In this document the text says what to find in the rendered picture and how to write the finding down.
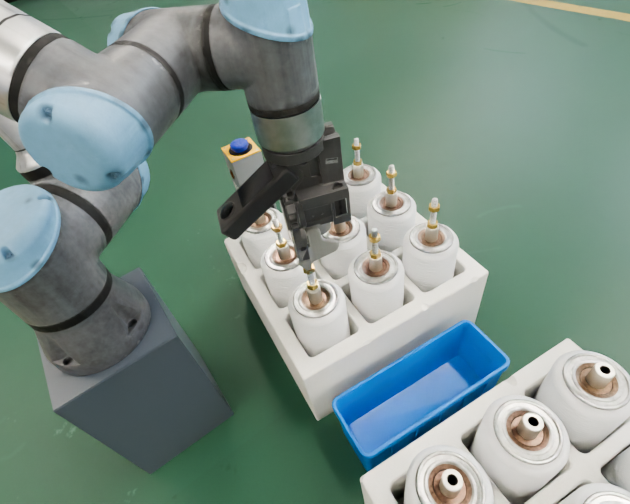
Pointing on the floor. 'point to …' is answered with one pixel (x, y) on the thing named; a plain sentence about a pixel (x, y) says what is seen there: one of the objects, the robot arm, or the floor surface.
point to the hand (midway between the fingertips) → (301, 261)
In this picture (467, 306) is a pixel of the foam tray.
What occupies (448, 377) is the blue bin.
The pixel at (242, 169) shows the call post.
